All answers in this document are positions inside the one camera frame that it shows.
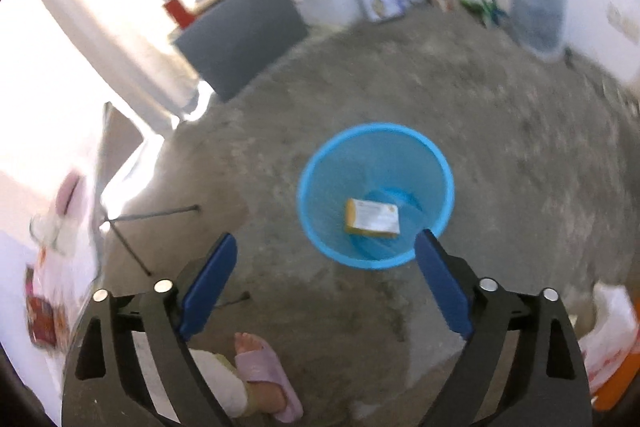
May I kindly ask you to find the white orange plastic bag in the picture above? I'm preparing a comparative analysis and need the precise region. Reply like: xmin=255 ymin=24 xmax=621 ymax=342
xmin=578 ymin=283 xmax=639 ymax=413

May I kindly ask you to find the green toy on floor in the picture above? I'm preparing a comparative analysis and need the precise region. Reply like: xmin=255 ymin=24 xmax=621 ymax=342
xmin=459 ymin=0 xmax=509 ymax=28

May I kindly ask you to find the pink slipper foot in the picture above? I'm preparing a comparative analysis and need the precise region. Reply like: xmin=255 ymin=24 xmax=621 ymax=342
xmin=234 ymin=333 xmax=304 ymax=424

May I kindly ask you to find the blue mesh trash bin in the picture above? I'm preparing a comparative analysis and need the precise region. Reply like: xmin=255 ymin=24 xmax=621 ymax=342
xmin=296 ymin=122 xmax=456 ymax=270

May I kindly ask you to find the large water jug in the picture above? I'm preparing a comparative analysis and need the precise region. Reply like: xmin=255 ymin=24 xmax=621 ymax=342
xmin=509 ymin=0 xmax=567 ymax=62

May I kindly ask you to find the dark grey cabinet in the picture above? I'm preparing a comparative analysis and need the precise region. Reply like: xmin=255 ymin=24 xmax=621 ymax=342
xmin=174 ymin=0 xmax=308 ymax=102

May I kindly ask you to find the yellow white small box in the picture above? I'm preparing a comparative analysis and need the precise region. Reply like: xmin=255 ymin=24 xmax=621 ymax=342
xmin=345 ymin=198 xmax=400 ymax=237

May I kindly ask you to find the cream patterned curtain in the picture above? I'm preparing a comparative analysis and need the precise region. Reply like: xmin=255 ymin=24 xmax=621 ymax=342
xmin=22 ymin=0 xmax=302 ymax=134

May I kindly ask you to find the red thermos bottle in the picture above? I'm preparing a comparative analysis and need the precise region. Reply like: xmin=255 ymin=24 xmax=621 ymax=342
xmin=163 ymin=0 xmax=196 ymax=29

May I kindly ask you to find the floral tablecloth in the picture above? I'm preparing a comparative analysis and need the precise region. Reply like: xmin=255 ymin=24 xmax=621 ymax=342
xmin=1 ymin=171 xmax=101 ymax=425

